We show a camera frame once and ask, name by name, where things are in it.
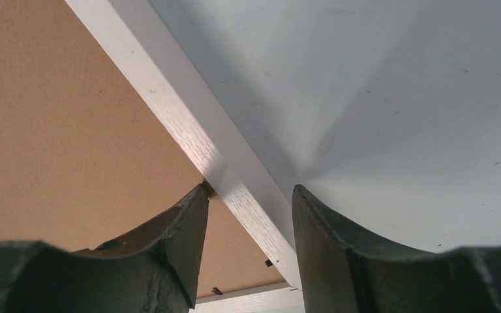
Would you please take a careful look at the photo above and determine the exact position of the brown backing board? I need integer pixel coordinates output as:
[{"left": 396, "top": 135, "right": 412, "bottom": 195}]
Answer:
[{"left": 0, "top": 0, "right": 286, "bottom": 300}]

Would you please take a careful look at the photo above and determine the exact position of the white picture frame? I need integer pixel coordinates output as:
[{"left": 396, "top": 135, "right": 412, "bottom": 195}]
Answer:
[{"left": 68, "top": 1, "right": 303, "bottom": 312}]

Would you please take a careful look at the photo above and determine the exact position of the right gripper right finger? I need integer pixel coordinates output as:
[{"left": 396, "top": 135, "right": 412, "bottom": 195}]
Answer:
[{"left": 292, "top": 185, "right": 501, "bottom": 312}]

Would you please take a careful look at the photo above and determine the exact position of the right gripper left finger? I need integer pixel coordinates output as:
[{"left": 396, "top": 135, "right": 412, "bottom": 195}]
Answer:
[{"left": 0, "top": 183, "right": 209, "bottom": 312}]

